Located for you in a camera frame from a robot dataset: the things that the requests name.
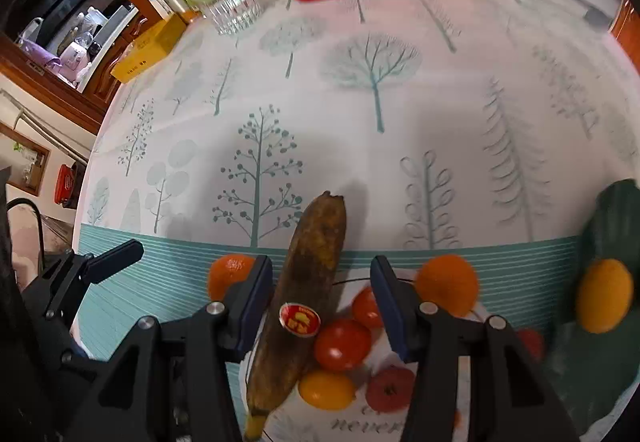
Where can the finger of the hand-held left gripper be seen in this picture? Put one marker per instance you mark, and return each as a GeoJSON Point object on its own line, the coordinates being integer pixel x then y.
{"type": "Point", "coordinates": [115, 258]}

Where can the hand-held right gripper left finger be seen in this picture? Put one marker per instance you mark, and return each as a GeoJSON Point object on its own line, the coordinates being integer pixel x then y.
{"type": "Point", "coordinates": [256, 302]}

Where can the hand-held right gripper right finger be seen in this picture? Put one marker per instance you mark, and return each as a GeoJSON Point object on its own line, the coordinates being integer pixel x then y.
{"type": "Point", "coordinates": [387, 307]}

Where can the medium orange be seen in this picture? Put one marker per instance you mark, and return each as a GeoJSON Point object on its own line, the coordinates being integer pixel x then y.
{"type": "Point", "coordinates": [225, 274]}

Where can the brown overripe banana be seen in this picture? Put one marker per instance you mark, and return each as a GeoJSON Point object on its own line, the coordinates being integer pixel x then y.
{"type": "Point", "coordinates": [310, 272]}

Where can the large orange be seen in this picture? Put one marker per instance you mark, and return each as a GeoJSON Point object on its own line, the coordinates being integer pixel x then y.
{"type": "Point", "coordinates": [447, 284]}

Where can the red lychee fruit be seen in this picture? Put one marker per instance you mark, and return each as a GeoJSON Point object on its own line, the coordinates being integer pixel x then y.
{"type": "Point", "coordinates": [390, 388]}

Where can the small yellow citrus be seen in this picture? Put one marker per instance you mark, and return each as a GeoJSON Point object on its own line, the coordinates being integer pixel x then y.
{"type": "Point", "coordinates": [327, 389]}

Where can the white floral plate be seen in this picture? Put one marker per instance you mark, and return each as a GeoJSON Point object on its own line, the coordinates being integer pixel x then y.
{"type": "Point", "coordinates": [370, 422]}

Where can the small red tomato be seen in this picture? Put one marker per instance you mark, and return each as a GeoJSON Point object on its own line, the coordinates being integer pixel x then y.
{"type": "Point", "coordinates": [531, 343]}

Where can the dark green wavy plate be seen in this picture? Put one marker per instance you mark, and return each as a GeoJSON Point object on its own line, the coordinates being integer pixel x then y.
{"type": "Point", "coordinates": [570, 362]}

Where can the yellow cardboard box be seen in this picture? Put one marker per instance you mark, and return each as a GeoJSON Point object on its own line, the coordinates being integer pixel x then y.
{"type": "Point", "coordinates": [145, 51]}

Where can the large yellow citrus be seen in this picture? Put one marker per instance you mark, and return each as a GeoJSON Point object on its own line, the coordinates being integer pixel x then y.
{"type": "Point", "coordinates": [603, 294]}

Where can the ribbed glass tumbler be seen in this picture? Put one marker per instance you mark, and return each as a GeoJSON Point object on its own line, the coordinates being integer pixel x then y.
{"type": "Point", "coordinates": [230, 6]}

